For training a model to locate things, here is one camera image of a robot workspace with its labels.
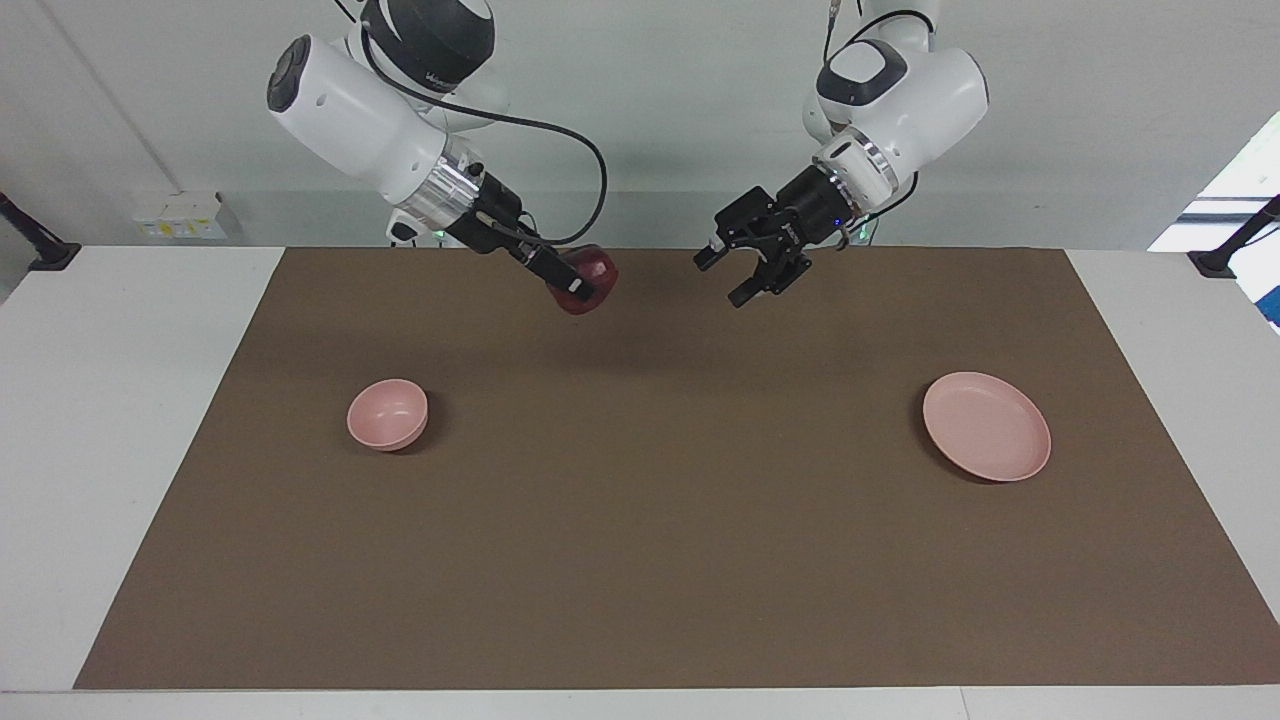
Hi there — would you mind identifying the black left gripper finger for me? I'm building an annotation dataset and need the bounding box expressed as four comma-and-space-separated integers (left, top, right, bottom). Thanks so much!
693, 187, 779, 271
727, 235, 813, 308

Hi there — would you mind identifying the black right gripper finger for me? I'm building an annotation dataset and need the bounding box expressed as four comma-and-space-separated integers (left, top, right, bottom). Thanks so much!
520, 245, 593, 303

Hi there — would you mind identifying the dark red apple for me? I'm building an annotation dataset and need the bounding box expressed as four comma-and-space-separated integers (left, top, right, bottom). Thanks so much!
548, 245, 619, 316

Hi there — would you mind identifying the pink bowl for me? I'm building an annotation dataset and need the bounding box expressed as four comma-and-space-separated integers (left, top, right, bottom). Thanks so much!
346, 378, 429, 452

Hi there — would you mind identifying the pink plate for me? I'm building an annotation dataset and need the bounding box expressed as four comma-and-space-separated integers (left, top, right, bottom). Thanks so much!
922, 371, 1053, 483

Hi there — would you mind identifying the brown table mat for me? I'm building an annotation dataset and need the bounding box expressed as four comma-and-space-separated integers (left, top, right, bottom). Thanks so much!
73, 247, 1280, 691

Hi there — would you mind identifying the black clamp stand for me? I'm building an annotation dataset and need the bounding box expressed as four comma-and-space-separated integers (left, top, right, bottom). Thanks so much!
0, 192, 81, 272
1187, 195, 1280, 279

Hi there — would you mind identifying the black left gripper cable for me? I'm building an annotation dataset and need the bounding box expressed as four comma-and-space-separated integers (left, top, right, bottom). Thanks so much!
825, 0, 936, 241

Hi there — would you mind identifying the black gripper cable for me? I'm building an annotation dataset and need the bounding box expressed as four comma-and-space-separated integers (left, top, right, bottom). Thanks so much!
360, 30, 609, 246
825, 0, 936, 241

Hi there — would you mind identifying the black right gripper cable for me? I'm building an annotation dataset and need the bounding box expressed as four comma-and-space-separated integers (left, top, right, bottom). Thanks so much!
360, 30, 609, 246

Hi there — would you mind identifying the white wall socket box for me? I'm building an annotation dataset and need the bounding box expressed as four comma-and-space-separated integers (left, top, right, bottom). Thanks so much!
133, 192, 229, 241

